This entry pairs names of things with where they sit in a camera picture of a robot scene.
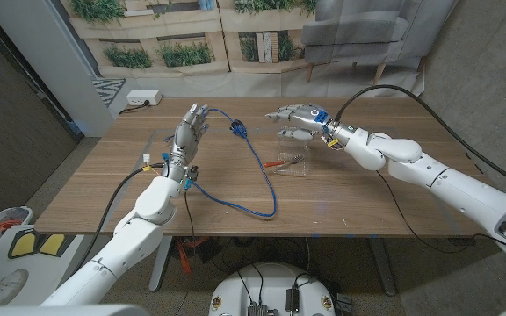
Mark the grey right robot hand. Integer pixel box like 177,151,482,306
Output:
264,103,340,142

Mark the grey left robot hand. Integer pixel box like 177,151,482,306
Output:
163,103,210,180

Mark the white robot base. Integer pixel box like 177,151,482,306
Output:
208,262,336,316

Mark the clear plastic clamshell container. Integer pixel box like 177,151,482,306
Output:
272,114,311,177

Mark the white power strip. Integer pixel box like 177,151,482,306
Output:
126,90,163,107

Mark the chevron patterned mat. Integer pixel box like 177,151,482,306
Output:
92,77,127,109

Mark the printed garden backdrop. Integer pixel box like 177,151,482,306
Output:
59,0,459,98

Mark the grey table leg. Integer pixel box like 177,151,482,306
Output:
148,235,174,293
366,236,398,298

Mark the yellow foot pedal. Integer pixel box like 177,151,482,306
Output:
7,231,39,260
41,233,66,255

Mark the black power adapter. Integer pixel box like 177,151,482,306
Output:
284,287,300,312

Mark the small black box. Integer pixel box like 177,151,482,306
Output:
335,292,354,313

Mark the white bin with orange contents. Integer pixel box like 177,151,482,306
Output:
0,205,34,232

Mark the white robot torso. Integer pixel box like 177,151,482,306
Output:
0,301,506,316

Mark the white sneaker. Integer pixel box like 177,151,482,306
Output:
0,268,30,307

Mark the blue USB cable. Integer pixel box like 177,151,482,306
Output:
163,108,278,219

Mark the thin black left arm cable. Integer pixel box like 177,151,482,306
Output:
171,190,197,316

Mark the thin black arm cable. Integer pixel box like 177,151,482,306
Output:
171,190,197,316
375,169,506,260

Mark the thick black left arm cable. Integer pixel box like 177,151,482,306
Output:
72,162,166,273

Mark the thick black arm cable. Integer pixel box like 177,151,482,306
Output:
334,84,506,194
72,162,166,273

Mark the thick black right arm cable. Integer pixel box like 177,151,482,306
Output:
334,84,506,194

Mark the orange strap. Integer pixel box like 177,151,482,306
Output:
177,236,210,276

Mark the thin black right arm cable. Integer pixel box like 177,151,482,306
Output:
375,169,506,260

